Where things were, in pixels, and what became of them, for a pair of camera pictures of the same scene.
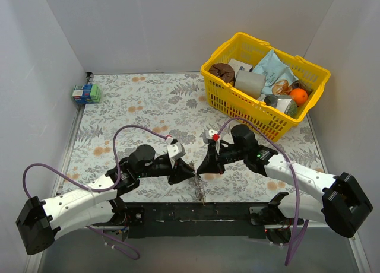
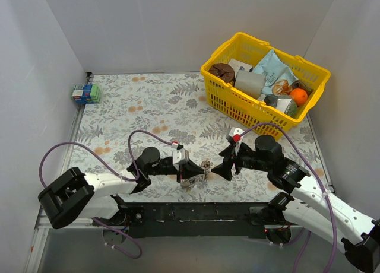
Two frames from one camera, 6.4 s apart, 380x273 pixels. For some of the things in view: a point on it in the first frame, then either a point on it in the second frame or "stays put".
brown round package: x=224 y=71 stays put
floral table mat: x=152 y=108 stays put
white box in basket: x=238 y=65 stays put
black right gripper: x=216 y=159 -> x=233 y=162
